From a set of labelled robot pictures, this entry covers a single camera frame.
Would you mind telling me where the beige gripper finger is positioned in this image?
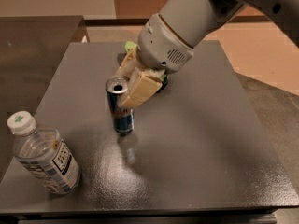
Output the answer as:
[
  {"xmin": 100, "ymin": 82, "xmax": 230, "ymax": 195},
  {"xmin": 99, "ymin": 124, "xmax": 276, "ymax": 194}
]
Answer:
[
  {"xmin": 115, "ymin": 48, "xmax": 138, "ymax": 78},
  {"xmin": 118, "ymin": 69, "xmax": 162, "ymax": 109}
]

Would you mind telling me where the redbull can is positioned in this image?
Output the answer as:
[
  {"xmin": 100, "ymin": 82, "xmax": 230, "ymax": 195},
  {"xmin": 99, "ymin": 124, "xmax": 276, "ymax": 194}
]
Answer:
[{"xmin": 105, "ymin": 77, "xmax": 135, "ymax": 135}]

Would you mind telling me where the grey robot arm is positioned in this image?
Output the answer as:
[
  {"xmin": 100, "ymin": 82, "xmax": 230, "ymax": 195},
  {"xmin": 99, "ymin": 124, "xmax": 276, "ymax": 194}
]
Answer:
[{"xmin": 116, "ymin": 0, "xmax": 299, "ymax": 108}]

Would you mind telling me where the clear plastic water bottle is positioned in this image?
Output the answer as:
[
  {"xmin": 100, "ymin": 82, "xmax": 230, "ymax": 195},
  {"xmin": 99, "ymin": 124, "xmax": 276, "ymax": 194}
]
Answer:
[{"xmin": 7, "ymin": 111, "xmax": 80, "ymax": 195}]

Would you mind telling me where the green chip bag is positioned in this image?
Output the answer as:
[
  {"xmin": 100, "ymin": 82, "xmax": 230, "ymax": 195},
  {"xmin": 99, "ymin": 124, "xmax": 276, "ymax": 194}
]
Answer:
[{"xmin": 124, "ymin": 41, "xmax": 168, "ymax": 93}]

